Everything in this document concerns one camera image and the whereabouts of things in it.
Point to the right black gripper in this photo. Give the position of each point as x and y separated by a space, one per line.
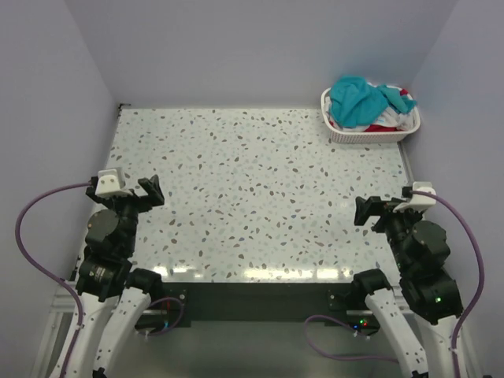
387 212

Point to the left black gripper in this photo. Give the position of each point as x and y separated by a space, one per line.
153 197

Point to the teal t-shirt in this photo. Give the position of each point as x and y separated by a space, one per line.
355 102

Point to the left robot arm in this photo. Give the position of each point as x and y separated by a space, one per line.
111 295

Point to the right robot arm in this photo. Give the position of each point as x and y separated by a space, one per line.
420 249

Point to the red t-shirt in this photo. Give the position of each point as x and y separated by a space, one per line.
398 116

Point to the white laundry basket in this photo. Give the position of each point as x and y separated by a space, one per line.
338 135

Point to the white t-shirt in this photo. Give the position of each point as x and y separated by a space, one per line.
356 129

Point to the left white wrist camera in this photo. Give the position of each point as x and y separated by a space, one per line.
111 183

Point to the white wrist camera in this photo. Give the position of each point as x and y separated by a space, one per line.
111 183
419 196

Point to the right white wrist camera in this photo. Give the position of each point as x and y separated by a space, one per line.
419 196

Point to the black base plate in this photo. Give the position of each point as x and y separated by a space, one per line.
254 302

